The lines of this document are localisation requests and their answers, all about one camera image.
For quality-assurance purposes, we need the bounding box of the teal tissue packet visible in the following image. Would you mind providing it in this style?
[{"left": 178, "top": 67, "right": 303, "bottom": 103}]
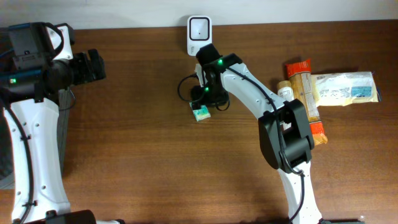
[{"left": 190, "top": 103, "right": 211, "bottom": 121}]

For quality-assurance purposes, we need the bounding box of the orange spaghetti packet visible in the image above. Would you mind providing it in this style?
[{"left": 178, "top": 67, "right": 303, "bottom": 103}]
[{"left": 285, "top": 59, "right": 328, "bottom": 146}]

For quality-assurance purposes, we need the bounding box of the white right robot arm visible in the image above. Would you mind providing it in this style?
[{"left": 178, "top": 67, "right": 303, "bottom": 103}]
[{"left": 195, "top": 54, "right": 324, "bottom": 223}]

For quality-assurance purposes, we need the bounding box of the yellow white snack bag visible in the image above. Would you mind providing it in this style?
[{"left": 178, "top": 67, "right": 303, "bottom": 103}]
[{"left": 312, "top": 72, "right": 379, "bottom": 106}]

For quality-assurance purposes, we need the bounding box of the white cream tube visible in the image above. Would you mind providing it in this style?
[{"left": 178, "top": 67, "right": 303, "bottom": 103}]
[{"left": 277, "top": 80, "right": 294, "bottom": 101}]

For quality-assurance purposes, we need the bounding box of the white barcode scanner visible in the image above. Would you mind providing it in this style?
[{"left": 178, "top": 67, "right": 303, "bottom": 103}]
[{"left": 187, "top": 16, "right": 212, "bottom": 56}]

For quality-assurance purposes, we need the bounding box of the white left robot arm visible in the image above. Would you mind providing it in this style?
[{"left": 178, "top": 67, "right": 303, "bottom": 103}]
[{"left": 1, "top": 49, "right": 106, "bottom": 223}]

